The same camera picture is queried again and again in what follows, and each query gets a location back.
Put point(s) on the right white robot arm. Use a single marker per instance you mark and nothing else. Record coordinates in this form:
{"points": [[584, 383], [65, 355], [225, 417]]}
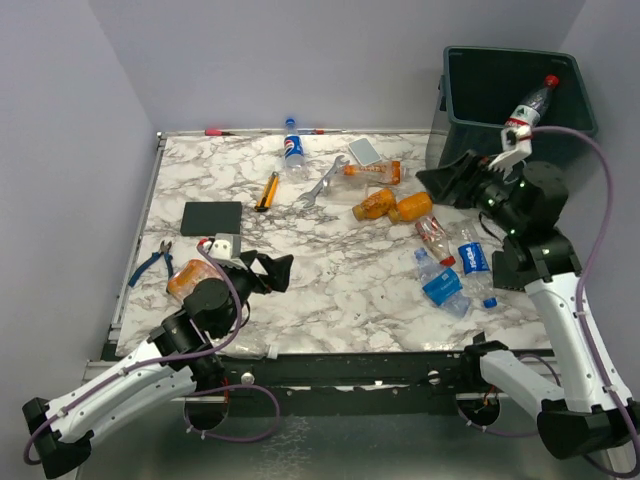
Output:
{"points": [[592, 409]]}

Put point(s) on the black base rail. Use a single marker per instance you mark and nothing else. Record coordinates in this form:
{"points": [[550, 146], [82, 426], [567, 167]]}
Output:
{"points": [[362, 384]]}

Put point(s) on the plain orange juice bottle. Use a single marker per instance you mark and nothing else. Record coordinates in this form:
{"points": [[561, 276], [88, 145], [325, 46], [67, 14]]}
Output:
{"points": [[411, 208]]}

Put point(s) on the large orange drink bottle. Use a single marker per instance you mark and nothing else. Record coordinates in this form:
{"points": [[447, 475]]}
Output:
{"points": [[185, 280]]}

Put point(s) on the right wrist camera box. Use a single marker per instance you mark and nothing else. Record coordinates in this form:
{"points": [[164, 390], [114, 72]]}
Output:
{"points": [[516, 145]]}

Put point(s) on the crushed orange label bottle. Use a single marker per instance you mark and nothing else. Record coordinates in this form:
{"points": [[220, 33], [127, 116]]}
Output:
{"points": [[385, 173]]}

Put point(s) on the black foam pad left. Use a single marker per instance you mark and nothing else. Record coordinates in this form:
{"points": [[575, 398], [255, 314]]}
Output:
{"points": [[207, 219]]}

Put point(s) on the clear crushed bottle front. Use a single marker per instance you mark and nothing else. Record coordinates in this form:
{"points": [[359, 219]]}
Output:
{"points": [[252, 347]]}

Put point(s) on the yellow utility knife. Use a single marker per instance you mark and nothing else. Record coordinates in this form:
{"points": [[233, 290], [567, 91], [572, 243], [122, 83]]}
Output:
{"points": [[268, 194]]}

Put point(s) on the orange juice bottle patterned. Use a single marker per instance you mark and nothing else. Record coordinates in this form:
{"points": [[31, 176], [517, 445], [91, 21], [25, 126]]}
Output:
{"points": [[375, 206]]}

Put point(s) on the light blue label bottle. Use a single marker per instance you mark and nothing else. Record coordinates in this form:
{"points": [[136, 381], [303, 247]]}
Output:
{"points": [[441, 285]]}

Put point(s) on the small red label bottle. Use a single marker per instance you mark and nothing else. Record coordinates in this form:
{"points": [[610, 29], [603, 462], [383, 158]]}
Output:
{"points": [[435, 239]]}

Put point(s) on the white power bank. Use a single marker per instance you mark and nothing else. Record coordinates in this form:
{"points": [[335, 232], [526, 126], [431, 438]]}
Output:
{"points": [[363, 152]]}

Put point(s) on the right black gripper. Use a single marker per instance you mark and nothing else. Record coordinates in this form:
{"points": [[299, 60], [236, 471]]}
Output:
{"points": [[440, 182]]}

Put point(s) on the upright Pepsi bottle far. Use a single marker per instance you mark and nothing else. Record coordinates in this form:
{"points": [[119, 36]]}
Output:
{"points": [[295, 164]]}

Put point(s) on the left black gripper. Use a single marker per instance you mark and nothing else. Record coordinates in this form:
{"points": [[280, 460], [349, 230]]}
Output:
{"points": [[278, 270]]}

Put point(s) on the dark green plastic bin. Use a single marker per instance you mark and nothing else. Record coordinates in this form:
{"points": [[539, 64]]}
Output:
{"points": [[480, 87]]}

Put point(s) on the black foam pad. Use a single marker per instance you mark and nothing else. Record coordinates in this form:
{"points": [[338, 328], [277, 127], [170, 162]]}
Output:
{"points": [[504, 277], [207, 219]]}

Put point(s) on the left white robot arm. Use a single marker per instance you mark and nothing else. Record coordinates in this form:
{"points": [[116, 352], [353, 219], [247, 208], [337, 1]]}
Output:
{"points": [[178, 358]]}

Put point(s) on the silver wrench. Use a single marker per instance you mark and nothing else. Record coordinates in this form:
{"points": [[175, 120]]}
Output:
{"points": [[308, 198]]}

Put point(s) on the Pepsi bottle right side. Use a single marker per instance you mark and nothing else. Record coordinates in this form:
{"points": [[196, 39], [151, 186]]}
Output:
{"points": [[475, 266]]}

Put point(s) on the black foam pad right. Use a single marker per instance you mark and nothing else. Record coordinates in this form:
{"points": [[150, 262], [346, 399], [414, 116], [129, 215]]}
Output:
{"points": [[504, 277]]}

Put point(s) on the red label water bottle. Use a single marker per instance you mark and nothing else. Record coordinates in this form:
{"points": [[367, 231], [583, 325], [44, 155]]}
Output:
{"points": [[530, 110]]}

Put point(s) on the red marker pen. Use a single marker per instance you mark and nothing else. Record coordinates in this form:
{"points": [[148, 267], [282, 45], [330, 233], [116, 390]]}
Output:
{"points": [[218, 133]]}

